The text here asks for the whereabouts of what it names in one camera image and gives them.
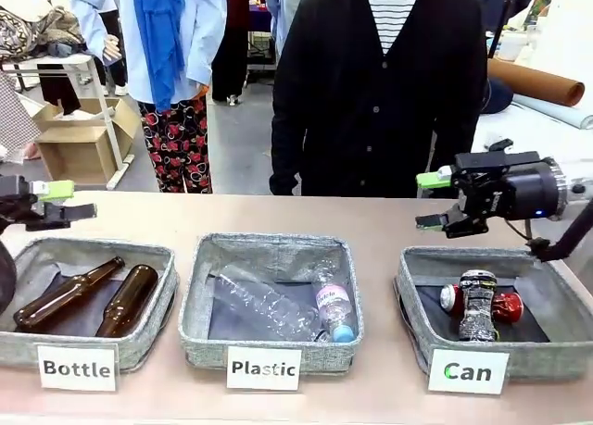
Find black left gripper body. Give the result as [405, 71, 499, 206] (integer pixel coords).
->
[0, 174, 40, 234]

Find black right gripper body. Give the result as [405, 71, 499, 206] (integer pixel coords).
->
[450, 150, 568, 223]

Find crushed black can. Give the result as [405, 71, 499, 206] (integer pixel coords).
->
[457, 269, 500, 343]

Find brown glass bottle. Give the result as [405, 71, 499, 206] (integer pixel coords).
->
[12, 256, 127, 332]
[95, 264, 160, 339]

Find crushed red can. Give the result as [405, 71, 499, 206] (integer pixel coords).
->
[438, 283, 525, 320]

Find small pink-labelled water bottle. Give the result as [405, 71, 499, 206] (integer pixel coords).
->
[314, 280, 358, 344]

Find person's right forearm black sleeve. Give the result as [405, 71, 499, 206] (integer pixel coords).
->
[269, 114, 303, 196]

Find person's left forearm black sleeve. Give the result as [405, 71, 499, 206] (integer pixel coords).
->
[430, 128, 474, 200]

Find grey fabric basket labelled Can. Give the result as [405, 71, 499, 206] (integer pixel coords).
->
[393, 245, 593, 382]

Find grey fabric basket labelled Bottle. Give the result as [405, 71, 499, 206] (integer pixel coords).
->
[0, 237, 180, 373]

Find white Can label sign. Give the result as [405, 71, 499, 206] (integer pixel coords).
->
[426, 347, 511, 395]

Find grey fabric basket labelled Plastic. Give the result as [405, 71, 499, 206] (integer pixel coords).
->
[178, 231, 365, 376]

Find pale hand of blue-shirted figure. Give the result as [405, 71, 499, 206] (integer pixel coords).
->
[102, 33, 123, 63]

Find open cardboard box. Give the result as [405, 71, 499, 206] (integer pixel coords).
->
[31, 96, 142, 187]

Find white rounded table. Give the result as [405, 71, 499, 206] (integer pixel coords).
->
[470, 102, 593, 183]

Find checked grey cloth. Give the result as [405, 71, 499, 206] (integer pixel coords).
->
[0, 69, 44, 166]

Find light blue rolled sheet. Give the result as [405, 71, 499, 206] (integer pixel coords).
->
[511, 91, 593, 131]

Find person in black cardigan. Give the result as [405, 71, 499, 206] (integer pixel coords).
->
[269, 0, 490, 200]

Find navy blue cap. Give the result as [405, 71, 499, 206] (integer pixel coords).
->
[484, 77, 515, 117]

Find orange rolled mat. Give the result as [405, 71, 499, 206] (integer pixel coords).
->
[486, 57, 587, 108]

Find floral red black trousers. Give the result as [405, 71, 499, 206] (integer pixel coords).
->
[137, 93, 215, 195]

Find white bucket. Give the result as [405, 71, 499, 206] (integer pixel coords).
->
[497, 30, 530, 62]

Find white Bottle label sign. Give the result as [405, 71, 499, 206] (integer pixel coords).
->
[36, 344, 119, 393]

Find pile of patterned clothes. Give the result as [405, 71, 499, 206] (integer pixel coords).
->
[0, 2, 88, 61]

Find blue scarf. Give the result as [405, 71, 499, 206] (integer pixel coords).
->
[131, 0, 187, 114]

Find crushed clear plastic bottle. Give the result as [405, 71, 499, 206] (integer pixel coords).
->
[213, 263, 335, 344]

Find figure in light blue shirt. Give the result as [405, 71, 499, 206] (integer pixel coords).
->
[68, 0, 229, 106]

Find figure in dark long clothes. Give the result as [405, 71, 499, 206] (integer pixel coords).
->
[211, 0, 252, 105]

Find white Plastic label sign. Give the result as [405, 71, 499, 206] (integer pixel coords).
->
[225, 344, 303, 393]

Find black cable with plug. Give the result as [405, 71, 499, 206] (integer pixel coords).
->
[509, 203, 593, 265]

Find dark left arm cable sleeve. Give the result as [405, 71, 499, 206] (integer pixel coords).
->
[0, 240, 19, 316]

